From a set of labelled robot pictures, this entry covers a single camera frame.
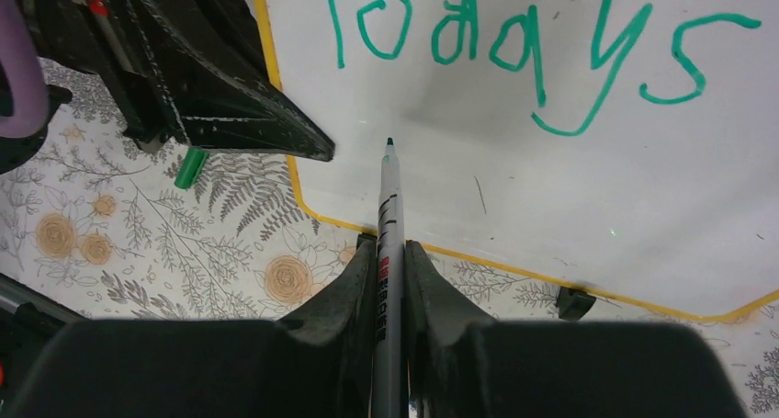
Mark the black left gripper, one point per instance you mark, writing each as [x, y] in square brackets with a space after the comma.
[193, 70]

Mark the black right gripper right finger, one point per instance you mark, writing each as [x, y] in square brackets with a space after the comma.
[465, 363]

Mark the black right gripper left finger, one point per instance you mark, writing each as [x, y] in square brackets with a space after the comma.
[313, 362]

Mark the green whiteboard marker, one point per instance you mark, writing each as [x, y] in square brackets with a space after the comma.
[389, 396]

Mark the green marker cap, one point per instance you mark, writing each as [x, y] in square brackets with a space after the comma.
[191, 168]

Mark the yellow framed whiteboard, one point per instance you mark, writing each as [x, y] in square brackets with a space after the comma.
[629, 147]

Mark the floral tablecloth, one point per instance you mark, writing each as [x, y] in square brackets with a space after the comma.
[98, 226]

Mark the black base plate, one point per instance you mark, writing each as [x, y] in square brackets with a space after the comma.
[29, 320]

